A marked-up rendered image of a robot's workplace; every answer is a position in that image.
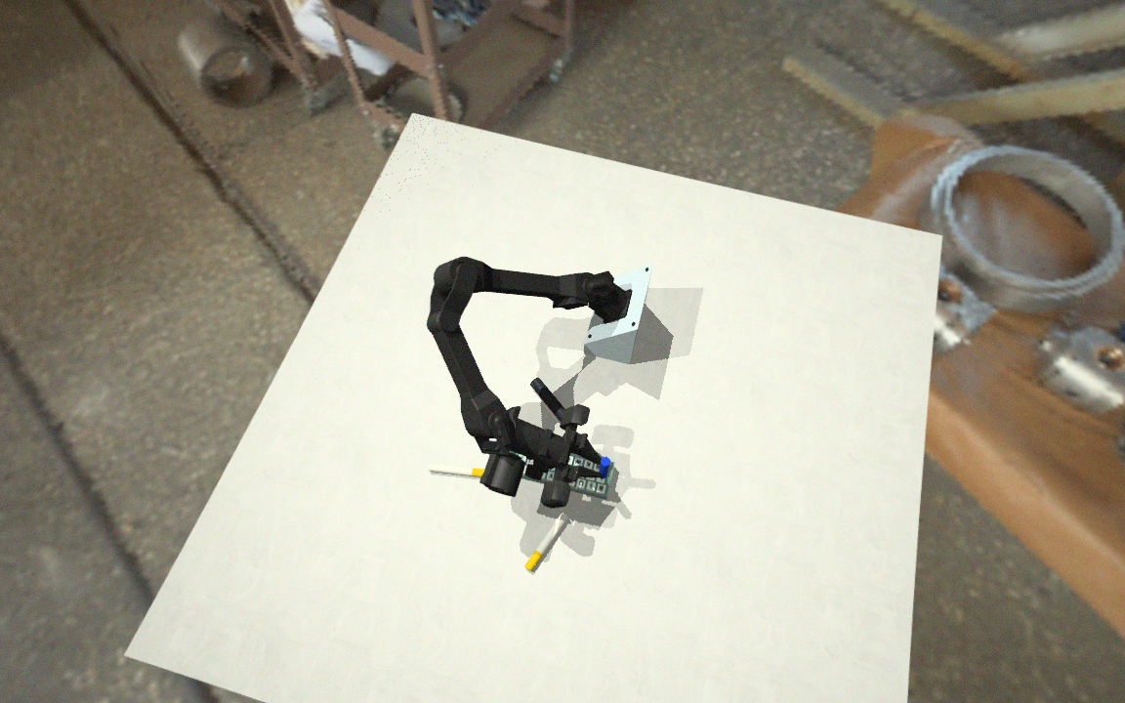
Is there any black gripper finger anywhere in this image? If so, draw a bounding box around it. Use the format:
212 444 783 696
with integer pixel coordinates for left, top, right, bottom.
570 433 602 465
566 465 604 483

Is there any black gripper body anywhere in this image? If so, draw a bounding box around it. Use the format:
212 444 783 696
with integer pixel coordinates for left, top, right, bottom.
527 404 590 508

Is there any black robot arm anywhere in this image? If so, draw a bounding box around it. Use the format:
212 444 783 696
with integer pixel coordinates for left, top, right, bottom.
428 256 633 497

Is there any white and yellow cylinder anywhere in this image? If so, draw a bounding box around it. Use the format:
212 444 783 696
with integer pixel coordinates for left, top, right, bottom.
429 463 484 477
525 512 568 571

